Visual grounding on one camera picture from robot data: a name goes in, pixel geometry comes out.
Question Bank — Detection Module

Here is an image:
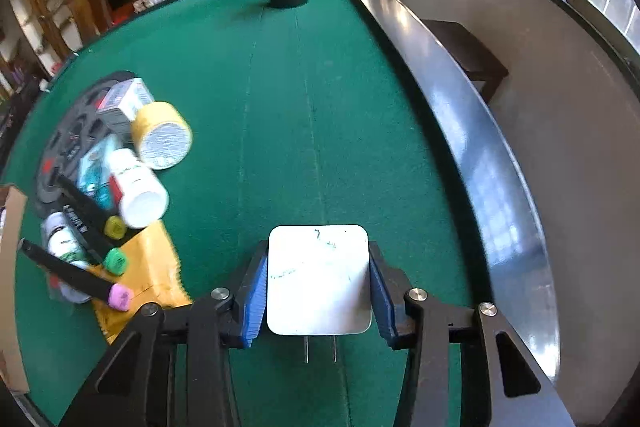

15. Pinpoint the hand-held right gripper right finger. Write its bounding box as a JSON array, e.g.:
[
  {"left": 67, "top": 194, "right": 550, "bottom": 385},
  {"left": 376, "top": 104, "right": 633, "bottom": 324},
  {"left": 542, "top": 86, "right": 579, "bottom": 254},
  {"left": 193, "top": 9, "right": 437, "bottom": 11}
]
[{"left": 368, "top": 241, "right": 576, "bottom": 427}]

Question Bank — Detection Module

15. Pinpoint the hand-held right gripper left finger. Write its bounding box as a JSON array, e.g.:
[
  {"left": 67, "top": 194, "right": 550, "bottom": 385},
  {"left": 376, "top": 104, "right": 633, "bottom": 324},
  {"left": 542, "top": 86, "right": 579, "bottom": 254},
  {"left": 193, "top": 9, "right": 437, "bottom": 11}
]
[{"left": 59, "top": 241, "right": 269, "bottom": 427}]

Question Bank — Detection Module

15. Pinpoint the white power adapter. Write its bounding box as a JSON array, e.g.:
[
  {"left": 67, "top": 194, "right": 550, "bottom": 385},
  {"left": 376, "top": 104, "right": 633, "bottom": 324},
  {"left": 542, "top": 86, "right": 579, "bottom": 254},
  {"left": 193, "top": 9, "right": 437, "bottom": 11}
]
[{"left": 266, "top": 224, "right": 373, "bottom": 364}]

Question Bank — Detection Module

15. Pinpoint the large white pill bottle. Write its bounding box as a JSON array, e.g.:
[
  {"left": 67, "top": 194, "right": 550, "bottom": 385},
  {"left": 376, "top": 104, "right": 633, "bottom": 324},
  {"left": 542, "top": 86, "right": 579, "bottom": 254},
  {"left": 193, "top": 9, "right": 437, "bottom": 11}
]
[{"left": 107, "top": 148, "right": 169, "bottom": 229}]

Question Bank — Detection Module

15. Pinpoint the small white green-label bottle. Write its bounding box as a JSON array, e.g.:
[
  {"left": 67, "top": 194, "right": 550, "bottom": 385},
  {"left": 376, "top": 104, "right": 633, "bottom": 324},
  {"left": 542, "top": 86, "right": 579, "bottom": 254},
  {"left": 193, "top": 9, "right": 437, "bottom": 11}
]
[{"left": 41, "top": 211, "right": 93, "bottom": 305}]

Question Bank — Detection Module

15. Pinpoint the cardboard box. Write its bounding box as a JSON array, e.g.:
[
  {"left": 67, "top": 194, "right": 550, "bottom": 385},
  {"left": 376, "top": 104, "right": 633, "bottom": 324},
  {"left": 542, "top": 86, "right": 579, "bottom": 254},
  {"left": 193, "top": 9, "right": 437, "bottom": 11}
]
[{"left": 0, "top": 185, "right": 30, "bottom": 395}]

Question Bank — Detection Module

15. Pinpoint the black marker green cap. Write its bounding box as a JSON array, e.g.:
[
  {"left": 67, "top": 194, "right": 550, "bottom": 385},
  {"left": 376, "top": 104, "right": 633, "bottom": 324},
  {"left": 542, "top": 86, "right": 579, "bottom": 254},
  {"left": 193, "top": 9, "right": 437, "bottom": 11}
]
[{"left": 62, "top": 207, "right": 130, "bottom": 276}]

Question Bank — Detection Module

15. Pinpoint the black marker pink cap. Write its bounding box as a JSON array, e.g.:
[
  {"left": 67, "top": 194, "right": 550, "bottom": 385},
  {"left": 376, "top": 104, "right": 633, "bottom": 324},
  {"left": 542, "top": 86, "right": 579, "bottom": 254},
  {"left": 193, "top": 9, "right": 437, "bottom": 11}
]
[{"left": 19, "top": 239, "right": 135, "bottom": 312}]

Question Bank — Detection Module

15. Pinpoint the yellow tape roll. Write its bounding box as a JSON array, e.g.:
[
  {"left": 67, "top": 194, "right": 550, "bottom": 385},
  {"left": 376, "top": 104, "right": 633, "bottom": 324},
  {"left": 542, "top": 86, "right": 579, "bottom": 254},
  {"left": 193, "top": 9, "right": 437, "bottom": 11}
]
[{"left": 131, "top": 101, "right": 193, "bottom": 170}]

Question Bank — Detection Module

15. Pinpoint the black marker yellow cap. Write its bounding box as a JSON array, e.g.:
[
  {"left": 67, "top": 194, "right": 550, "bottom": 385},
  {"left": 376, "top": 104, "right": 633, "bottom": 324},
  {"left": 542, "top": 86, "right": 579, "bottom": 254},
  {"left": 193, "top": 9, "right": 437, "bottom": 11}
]
[{"left": 57, "top": 174, "right": 127, "bottom": 239}]

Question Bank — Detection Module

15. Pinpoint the teal printed box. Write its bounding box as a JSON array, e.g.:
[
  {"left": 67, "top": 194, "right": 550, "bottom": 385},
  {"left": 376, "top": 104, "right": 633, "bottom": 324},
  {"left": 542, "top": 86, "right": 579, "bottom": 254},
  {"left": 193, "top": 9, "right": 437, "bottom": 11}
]
[{"left": 77, "top": 139, "right": 126, "bottom": 212}]

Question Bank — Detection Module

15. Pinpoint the small grey box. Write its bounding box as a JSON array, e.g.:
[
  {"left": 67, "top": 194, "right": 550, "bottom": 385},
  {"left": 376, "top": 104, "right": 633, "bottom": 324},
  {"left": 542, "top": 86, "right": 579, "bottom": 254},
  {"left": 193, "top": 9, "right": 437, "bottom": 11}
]
[{"left": 96, "top": 78, "right": 156, "bottom": 132}]

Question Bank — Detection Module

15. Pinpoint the grey weight plate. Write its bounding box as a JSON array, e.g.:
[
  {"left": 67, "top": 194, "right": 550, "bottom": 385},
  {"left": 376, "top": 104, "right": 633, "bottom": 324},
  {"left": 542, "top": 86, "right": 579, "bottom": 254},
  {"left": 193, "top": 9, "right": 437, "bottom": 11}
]
[{"left": 34, "top": 71, "right": 151, "bottom": 219}]

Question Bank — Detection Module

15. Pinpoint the dark wooden stool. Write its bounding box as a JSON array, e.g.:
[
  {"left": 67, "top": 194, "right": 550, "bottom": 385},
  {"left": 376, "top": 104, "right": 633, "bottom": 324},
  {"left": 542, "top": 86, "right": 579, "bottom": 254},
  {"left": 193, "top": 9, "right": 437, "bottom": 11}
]
[{"left": 422, "top": 19, "right": 510, "bottom": 105}]

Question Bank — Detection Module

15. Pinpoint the wooden stand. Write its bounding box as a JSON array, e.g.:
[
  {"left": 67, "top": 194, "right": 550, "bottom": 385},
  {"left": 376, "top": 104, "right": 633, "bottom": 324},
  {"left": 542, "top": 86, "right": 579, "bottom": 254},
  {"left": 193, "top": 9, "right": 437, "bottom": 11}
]
[{"left": 65, "top": 0, "right": 113, "bottom": 58}]

